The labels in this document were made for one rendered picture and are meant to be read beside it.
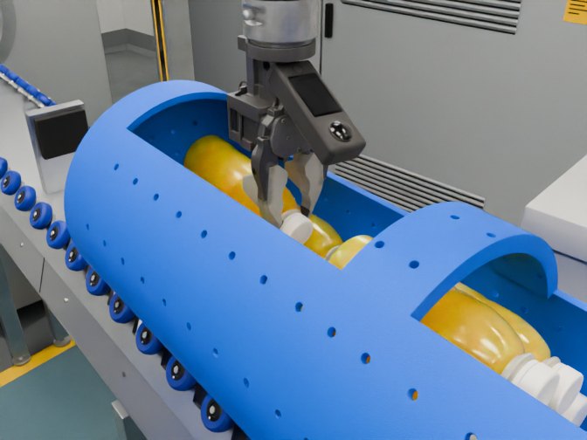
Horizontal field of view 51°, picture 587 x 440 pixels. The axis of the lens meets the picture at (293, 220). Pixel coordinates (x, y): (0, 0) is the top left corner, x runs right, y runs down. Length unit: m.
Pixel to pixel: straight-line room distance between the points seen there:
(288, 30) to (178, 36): 0.82
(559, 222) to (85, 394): 1.70
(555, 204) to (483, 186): 1.45
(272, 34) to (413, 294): 0.30
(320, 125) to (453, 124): 1.57
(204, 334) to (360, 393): 0.17
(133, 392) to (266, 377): 0.40
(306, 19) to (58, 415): 1.67
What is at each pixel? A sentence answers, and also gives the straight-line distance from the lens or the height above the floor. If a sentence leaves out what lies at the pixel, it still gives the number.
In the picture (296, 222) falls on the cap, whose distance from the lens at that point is 0.68.
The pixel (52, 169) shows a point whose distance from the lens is 1.20.
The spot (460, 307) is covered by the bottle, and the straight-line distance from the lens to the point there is 0.47.
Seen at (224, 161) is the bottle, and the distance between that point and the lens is 0.75.
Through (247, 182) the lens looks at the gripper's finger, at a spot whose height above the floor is 1.15.
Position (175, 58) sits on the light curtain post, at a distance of 1.40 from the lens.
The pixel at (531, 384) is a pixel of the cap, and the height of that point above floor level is 1.16.
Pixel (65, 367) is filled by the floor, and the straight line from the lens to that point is 2.23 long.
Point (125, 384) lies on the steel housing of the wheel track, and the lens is 0.86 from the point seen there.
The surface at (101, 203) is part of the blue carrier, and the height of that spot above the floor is 1.15.
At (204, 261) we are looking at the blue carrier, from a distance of 0.52.
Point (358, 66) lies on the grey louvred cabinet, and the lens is 2.30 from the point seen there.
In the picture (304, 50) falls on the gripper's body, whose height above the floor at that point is 1.31.
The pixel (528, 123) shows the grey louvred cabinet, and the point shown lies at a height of 0.76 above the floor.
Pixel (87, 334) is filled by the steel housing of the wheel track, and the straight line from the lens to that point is 0.95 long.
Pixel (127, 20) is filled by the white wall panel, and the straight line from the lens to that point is 5.78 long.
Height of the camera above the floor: 1.47
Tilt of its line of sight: 31 degrees down
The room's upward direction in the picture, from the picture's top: straight up
